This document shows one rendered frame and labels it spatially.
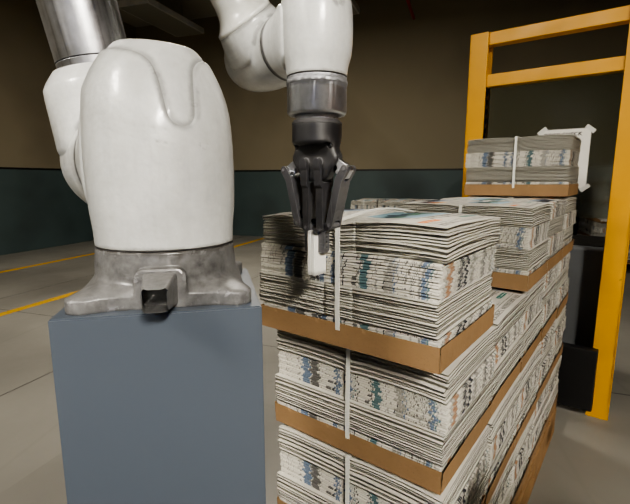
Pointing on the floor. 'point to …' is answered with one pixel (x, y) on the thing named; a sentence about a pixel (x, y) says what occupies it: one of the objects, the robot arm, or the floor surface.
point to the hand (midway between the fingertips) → (316, 252)
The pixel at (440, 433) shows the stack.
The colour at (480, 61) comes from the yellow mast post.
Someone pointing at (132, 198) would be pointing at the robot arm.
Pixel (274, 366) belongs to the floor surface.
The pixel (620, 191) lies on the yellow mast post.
